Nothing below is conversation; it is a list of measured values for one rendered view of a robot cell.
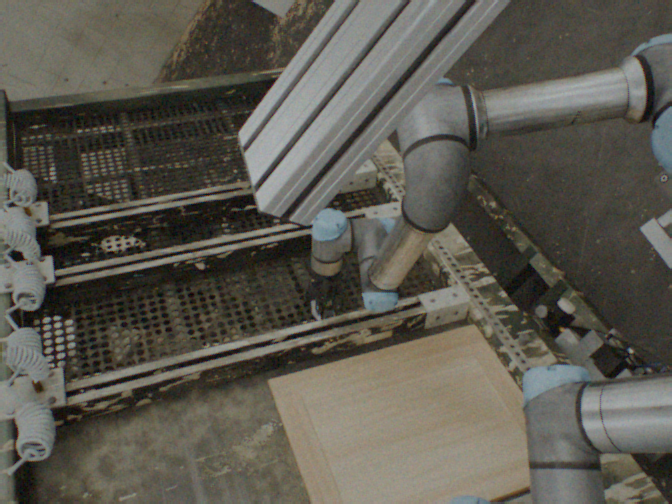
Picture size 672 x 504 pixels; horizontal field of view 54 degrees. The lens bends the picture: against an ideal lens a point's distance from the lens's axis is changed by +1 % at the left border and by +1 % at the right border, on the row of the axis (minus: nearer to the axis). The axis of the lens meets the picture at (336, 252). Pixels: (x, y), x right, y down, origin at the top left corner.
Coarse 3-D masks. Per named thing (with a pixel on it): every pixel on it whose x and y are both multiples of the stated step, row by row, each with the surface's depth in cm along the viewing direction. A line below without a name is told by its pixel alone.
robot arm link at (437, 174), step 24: (432, 144) 108; (456, 144) 108; (408, 168) 110; (432, 168) 107; (456, 168) 107; (408, 192) 112; (432, 192) 108; (456, 192) 109; (408, 216) 114; (432, 216) 111; (408, 240) 120; (360, 264) 145; (384, 264) 130; (408, 264) 128; (384, 288) 137
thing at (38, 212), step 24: (360, 168) 212; (24, 192) 175; (192, 192) 198; (216, 192) 200; (240, 192) 199; (0, 216) 180; (48, 216) 181; (72, 216) 187; (96, 216) 187; (120, 216) 188; (144, 216) 191; (168, 216) 194; (192, 216) 197; (216, 216) 201; (48, 240) 185; (72, 240) 188
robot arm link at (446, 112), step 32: (640, 64) 109; (448, 96) 112; (480, 96) 112; (512, 96) 111; (544, 96) 111; (576, 96) 110; (608, 96) 110; (640, 96) 109; (416, 128) 110; (448, 128) 109; (480, 128) 111; (512, 128) 113; (544, 128) 114
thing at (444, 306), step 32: (448, 288) 173; (320, 320) 163; (352, 320) 164; (384, 320) 164; (416, 320) 168; (448, 320) 173; (0, 352) 130; (192, 352) 153; (224, 352) 155; (256, 352) 154; (288, 352) 157; (320, 352) 162; (0, 384) 140; (32, 384) 137; (64, 384) 143; (96, 384) 146; (128, 384) 146; (160, 384) 148; (192, 384) 152; (0, 416) 134; (64, 416) 143; (96, 416) 147
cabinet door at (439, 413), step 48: (432, 336) 168; (480, 336) 169; (288, 384) 155; (336, 384) 156; (384, 384) 156; (432, 384) 157; (480, 384) 158; (288, 432) 145; (336, 432) 146; (384, 432) 147; (432, 432) 147; (480, 432) 148; (336, 480) 138; (384, 480) 138; (432, 480) 139; (480, 480) 139; (528, 480) 140
